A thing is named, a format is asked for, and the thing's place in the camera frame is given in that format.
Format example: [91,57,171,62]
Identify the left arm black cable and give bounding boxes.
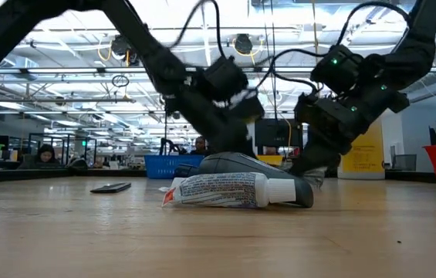
[169,0,226,61]

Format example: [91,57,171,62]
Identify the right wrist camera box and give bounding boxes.
[293,93,333,128]

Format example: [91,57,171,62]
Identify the white canister yellow label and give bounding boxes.
[336,115,387,181]

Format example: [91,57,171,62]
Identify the blue plastic basket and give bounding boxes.
[144,154,205,180]

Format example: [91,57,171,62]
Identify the black table frame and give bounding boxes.
[0,168,436,185]

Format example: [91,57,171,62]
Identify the black comb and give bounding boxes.
[90,181,133,195]

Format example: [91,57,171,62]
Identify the yellow plastic basket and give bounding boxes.
[256,154,285,167]

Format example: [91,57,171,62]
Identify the white toothpaste tube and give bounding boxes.
[161,171,298,210]

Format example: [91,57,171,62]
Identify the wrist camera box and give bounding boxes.
[293,93,333,128]
[228,89,265,121]

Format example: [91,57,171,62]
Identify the black monitor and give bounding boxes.
[254,117,305,148]

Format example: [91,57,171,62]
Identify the hanging black cables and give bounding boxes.
[262,0,279,119]

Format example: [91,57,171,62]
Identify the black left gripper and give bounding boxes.
[163,85,259,159]

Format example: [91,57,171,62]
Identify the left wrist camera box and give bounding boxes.
[228,89,265,121]

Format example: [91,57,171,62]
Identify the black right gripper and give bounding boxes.
[287,92,383,178]

